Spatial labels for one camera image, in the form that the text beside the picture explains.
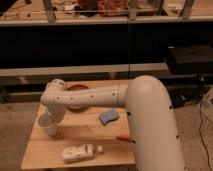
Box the orange carrot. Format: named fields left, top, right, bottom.
left=116, top=134, right=131, bottom=142

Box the black cable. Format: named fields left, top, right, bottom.
left=198, top=99, right=213, bottom=171

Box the blue sponge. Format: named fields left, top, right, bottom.
left=99, top=109, right=119, bottom=125

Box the wooden table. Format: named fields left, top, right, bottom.
left=21, top=107, right=135, bottom=170

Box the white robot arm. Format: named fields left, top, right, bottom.
left=41, top=75, right=186, bottom=171

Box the black box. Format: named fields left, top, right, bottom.
left=165, top=45, right=213, bottom=75

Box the white plastic bottle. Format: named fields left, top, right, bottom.
left=61, top=144, right=104, bottom=163

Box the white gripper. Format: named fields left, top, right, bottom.
left=46, top=107, right=65, bottom=123

